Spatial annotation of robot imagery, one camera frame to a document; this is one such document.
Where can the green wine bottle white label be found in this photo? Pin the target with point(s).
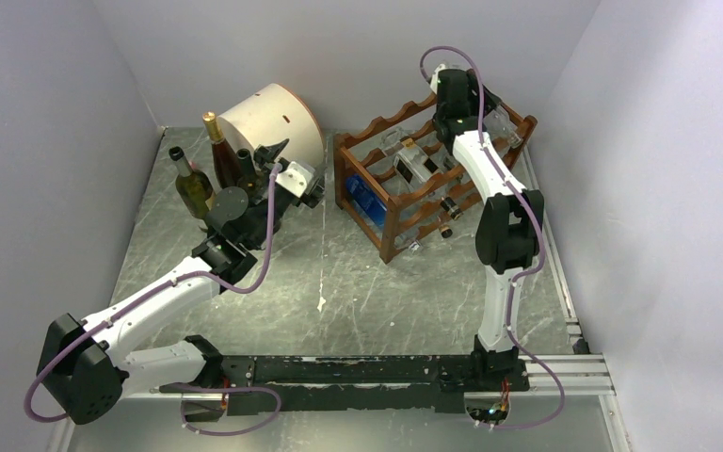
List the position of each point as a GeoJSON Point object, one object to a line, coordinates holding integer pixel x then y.
{"type": "Point", "coordinates": [249, 177]}

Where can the blue bottle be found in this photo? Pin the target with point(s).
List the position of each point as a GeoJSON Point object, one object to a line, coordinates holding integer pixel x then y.
{"type": "Point", "coordinates": [366, 200]}

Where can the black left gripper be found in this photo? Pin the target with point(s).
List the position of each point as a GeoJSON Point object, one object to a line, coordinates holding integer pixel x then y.
{"type": "Point", "coordinates": [268, 154]}

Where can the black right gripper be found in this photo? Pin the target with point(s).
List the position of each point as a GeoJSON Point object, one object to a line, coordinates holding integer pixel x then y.
{"type": "Point", "coordinates": [473, 85]}

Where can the cream cylindrical container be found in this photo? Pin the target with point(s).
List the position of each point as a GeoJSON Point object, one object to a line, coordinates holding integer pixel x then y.
{"type": "Point", "coordinates": [269, 116]}

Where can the green wine bottle brown label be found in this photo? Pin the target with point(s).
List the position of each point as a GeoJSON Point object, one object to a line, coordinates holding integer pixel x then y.
{"type": "Point", "coordinates": [193, 185]}

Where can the dark wine bottle cream label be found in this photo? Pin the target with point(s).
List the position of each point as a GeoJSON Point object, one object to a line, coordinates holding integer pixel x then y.
{"type": "Point", "coordinates": [226, 163]}

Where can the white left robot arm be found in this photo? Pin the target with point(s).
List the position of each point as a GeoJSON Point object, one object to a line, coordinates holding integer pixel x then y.
{"type": "Point", "coordinates": [88, 365]}

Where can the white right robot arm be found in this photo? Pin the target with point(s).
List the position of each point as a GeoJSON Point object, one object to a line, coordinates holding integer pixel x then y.
{"type": "Point", "coordinates": [508, 235]}

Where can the clear glass bottle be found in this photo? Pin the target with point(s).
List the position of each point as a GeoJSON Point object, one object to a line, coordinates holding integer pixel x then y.
{"type": "Point", "coordinates": [500, 125]}

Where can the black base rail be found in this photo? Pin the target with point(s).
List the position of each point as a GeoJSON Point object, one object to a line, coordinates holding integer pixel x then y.
{"type": "Point", "coordinates": [363, 383]}

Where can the dark capped bottle in rack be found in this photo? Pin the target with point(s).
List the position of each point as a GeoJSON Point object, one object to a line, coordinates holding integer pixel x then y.
{"type": "Point", "coordinates": [451, 208]}

